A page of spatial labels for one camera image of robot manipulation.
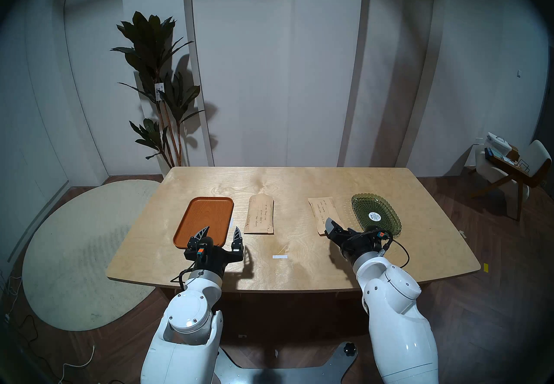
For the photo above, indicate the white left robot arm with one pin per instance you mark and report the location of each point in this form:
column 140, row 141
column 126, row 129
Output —
column 190, row 314

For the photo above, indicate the light wooden table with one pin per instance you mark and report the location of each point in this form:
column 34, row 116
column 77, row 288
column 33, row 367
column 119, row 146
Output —
column 303, row 266

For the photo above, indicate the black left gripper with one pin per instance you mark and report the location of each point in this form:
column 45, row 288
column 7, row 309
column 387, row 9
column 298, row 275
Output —
column 210, row 255

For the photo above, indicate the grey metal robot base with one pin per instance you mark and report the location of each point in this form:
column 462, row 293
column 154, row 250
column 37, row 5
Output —
column 242, row 372

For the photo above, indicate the brown handwritten envelope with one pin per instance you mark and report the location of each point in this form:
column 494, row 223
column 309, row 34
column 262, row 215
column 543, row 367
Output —
column 322, row 210

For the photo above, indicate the white plant tag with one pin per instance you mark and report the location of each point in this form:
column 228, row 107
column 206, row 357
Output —
column 159, row 92

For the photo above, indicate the brown envelope with open flap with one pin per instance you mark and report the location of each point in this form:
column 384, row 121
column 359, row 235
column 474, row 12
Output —
column 259, row 214

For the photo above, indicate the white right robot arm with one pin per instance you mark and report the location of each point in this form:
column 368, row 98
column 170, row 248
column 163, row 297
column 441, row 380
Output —
column 398, row 322

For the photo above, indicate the cream wooden armchair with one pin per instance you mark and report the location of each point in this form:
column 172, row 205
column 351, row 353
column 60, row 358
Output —
column 539, row 155

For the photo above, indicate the black base knob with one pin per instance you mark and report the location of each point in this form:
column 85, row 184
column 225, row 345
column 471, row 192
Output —
column 349, row 349

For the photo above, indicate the orange wooden tray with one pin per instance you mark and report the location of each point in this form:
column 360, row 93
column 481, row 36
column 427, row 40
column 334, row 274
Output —
column 203, row 218

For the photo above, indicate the beige oval rug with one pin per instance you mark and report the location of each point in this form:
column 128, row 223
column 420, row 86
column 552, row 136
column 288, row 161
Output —
column 78, row 236

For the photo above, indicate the green glass tray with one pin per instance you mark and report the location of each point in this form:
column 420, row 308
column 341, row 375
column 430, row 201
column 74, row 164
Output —
column 368, row 207

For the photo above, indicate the tall dark green plant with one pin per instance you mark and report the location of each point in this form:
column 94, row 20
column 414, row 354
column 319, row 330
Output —
column 149, row 49

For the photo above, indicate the blue box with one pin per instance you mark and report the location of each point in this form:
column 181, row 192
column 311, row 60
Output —
column 488, row 153

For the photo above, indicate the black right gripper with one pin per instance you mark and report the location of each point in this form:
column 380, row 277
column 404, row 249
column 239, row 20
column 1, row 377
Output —
column 359, row 244

